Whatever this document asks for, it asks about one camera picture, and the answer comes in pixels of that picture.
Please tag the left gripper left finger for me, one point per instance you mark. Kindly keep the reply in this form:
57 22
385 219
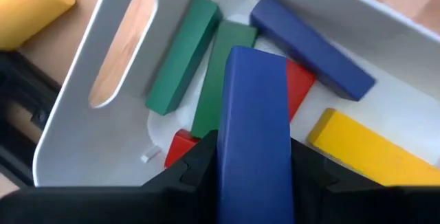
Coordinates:
192 196

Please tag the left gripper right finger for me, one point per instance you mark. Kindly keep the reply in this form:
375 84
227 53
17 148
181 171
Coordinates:
319 196

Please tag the yellow long wooden block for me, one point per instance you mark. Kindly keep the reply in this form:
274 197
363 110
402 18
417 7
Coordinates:
371 152

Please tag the dark blue long wooden block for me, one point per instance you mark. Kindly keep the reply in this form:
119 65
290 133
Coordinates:
254 131
309 45

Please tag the red long wooden block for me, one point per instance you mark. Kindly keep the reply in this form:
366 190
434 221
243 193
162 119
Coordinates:
299 83

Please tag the green long wooden block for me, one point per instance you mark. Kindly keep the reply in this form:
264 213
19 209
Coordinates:
184 55
220 79

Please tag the white storage bin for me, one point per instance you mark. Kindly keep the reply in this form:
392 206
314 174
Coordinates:
86 141

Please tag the yellow wooden cylinder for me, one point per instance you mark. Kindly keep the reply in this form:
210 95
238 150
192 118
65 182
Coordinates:
31 11

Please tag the black aluminium table frame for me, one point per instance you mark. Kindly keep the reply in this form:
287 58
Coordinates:
20 90

